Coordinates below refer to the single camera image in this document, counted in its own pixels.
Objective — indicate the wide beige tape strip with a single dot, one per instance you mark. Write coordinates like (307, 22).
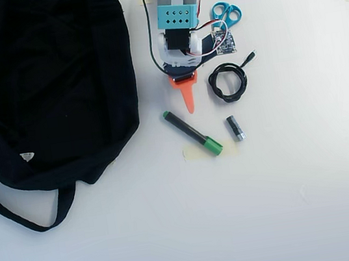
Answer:
(194, 153)

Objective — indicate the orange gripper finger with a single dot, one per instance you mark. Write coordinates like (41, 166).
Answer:
(189, 98)

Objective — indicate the black marker green cap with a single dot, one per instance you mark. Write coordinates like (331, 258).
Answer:
(191, 131)

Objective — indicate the small black battery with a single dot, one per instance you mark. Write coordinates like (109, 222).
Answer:
(235, 128)

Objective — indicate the black fabric bag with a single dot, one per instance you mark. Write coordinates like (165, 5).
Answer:
(40, 91)

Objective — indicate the camera circuit board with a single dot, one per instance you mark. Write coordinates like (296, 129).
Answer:
(225, 44)

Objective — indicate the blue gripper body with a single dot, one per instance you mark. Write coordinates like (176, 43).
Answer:
(182, 79)

